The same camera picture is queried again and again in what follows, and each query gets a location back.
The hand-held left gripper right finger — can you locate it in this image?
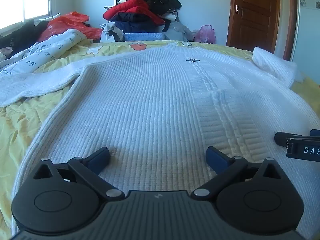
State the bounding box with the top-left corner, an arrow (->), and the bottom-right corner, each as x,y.
190,146 -> 288,202

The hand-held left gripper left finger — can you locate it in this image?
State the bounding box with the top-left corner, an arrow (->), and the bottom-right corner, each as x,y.
33,147 -> 125,202

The white knit sweater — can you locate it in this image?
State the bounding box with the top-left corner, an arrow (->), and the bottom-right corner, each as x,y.
0,41 -> 320,240

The yellow carrot print bedsheet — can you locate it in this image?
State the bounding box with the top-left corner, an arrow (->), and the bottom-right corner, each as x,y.
0,41 -> 320,240

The white lettered quilt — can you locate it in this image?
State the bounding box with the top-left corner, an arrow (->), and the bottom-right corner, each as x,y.
0,29 -> 88,77

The white grey plastic bag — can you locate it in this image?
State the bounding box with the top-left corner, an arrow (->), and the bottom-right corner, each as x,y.
100,21 -> 124,43

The brown wooden door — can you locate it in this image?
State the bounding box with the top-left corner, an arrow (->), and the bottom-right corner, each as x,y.
226,0 -> 298,62

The pink plastic bag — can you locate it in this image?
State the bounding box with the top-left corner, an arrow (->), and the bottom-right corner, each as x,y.
194,25 -> 217,44

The light blue knit cloth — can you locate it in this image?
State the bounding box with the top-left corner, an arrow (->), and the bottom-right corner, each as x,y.
122,32 -> 167,42

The grey garment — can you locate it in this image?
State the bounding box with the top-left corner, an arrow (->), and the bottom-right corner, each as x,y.
164,20 -> 194,42

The navy jacket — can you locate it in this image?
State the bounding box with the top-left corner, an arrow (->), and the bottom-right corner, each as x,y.
110,12 -> 167,33

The red plastic bag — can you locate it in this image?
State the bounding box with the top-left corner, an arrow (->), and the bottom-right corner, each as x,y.
37,12 -> 104,43

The dark cloth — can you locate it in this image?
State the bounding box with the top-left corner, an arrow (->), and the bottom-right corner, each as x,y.
0,20 -> 50,50

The red puffer jacket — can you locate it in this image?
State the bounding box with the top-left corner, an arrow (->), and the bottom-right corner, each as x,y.
103,0 -> 165,25

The window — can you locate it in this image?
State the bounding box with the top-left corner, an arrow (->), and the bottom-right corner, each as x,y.
0,0 -> 52,30

